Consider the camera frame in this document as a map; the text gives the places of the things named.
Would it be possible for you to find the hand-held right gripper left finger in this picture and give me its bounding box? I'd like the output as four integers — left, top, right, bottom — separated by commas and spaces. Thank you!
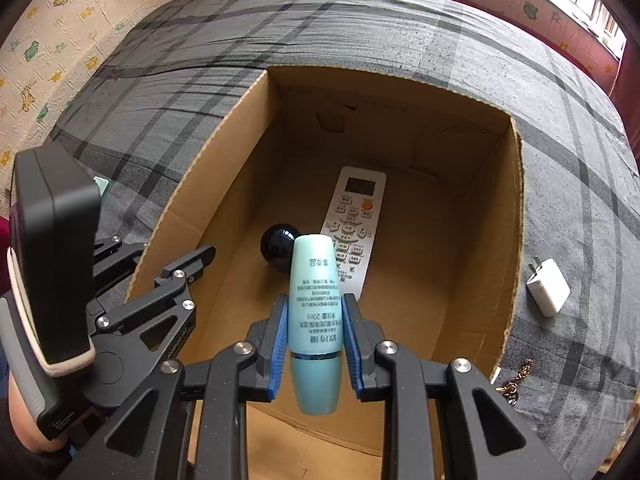
60, 294, 291, 480

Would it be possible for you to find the large white charger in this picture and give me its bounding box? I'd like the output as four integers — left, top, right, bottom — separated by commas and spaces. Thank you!
525, 256, 572, 318

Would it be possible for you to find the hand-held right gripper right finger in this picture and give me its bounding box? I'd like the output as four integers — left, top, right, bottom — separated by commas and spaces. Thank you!
342, 292, 573, 480

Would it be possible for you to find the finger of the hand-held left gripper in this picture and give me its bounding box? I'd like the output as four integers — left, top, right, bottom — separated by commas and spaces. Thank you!
92, 236, 147, 291
89, 245, 217, 367

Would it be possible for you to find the metal keychain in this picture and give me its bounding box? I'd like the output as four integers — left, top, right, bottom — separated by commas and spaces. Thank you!
492, 357, 533, 406

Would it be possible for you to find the black glossy ball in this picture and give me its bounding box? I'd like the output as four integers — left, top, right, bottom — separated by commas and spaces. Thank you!
260, 224, 301, 273

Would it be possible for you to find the teal cosmetic tube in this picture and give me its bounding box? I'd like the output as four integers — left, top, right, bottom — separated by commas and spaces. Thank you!
287, 233, 346, 416

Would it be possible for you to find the person's left forearm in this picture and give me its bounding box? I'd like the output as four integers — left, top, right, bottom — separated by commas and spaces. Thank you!
7, 372, 68, 456

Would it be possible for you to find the white remote control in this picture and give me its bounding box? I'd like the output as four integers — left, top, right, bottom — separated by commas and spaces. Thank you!
320, 166, 388, 298

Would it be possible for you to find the red curtain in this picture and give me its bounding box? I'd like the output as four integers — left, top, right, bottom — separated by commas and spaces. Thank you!
607, 45, 633, 106

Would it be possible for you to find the grey plaid blanket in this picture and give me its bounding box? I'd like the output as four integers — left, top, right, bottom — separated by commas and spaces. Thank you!
47, 0, 640, 480

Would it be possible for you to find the cardboard box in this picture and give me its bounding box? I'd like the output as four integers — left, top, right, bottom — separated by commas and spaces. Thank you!
124, 64, 523, 458

